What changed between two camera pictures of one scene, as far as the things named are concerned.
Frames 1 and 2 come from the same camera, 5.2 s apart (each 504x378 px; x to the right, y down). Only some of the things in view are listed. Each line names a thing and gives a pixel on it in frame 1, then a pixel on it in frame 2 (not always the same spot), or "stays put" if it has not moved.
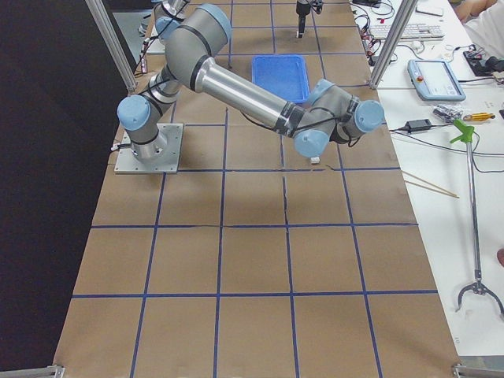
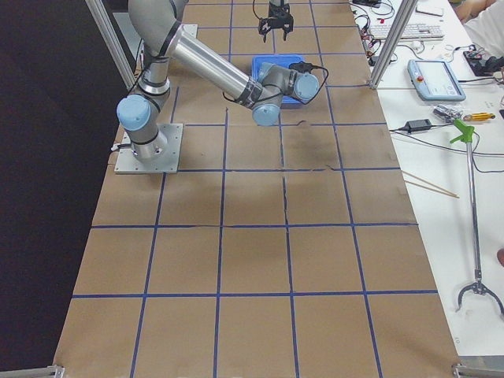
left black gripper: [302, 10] -> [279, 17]
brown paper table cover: [256, 260] stays put
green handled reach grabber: [467, 135] stays put
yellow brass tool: [479, 116] stays put
